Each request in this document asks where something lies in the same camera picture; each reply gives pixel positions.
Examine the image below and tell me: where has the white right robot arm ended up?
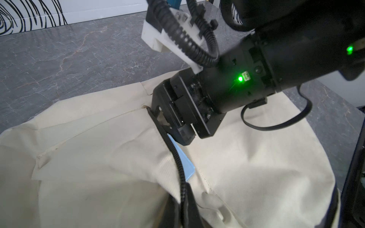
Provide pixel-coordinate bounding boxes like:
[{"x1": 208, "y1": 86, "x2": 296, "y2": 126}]
[{"x1": 147, "y1": 1, "x2": 365, "y2": 145}]

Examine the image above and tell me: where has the cream canvas backpack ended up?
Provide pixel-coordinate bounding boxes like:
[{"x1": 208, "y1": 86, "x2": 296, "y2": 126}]
[{"x1": 1, "y1": 73, "x2": 340, "y2": 228}]

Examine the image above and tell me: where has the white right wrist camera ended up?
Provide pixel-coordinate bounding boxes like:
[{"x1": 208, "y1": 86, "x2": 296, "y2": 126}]
[{"x1": 141, "y1": 1, "x2": 205, "y2": 74}]

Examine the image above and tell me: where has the black corrugated cable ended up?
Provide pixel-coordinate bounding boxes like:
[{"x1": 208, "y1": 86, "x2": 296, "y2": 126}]
[{"x1": 146, "y1": 0, "x2": 220, "y2": 68}]

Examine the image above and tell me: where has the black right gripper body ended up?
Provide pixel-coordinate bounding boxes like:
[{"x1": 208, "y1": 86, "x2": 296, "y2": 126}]
[{"x1": 151, "y1": 68, "x2": 226, "y2": 146}]

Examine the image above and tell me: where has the light blue pencil sharpener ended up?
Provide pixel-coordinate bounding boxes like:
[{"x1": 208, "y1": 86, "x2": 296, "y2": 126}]
[{"x1": 167, "y1": 134, "x2": 195, "y2": 181}]

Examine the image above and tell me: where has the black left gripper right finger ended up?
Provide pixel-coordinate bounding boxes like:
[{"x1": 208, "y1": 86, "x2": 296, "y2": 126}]
[{"x1": 182, "y1": 183, "x2": 210, "y2": 228}]

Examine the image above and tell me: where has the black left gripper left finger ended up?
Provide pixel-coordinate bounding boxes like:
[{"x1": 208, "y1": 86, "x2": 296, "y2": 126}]
[{"x1": 159, "y1": 195, "x2": 181, "y2": 228}]

